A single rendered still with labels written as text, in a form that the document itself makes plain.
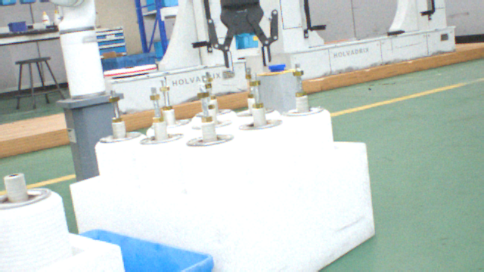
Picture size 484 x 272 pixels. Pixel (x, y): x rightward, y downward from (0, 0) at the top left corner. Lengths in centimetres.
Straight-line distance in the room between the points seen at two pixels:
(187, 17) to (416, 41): 171
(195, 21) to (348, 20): 486
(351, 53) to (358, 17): 408
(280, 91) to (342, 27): 704
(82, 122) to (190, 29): 204
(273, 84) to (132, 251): 53
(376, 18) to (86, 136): 649
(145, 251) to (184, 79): 245
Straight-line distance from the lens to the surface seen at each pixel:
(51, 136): 303
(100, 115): 158
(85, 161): 159
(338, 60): 392
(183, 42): 351
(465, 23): 689
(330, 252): 105
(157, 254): 91
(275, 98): 130
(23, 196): 73
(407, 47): 434
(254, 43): 667
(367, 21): 794
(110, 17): 755
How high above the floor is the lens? 40
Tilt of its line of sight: 9 degrees down
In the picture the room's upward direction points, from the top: 8 degrees counter-clockwise
